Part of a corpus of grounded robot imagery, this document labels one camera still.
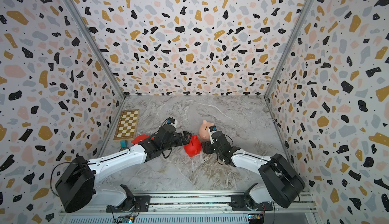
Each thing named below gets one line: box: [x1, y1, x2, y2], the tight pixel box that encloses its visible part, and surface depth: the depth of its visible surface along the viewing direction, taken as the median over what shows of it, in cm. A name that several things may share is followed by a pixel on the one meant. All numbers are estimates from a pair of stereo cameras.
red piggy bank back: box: [183, 134, 202, 158], surface depth 87 cm
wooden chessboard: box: [113, 108, 140, 141], surface depth 102 cm
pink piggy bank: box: [198, 119, 215, 142], surface depth 94 cm
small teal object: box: [120, 139, 127, 148], surface depth 95 cm
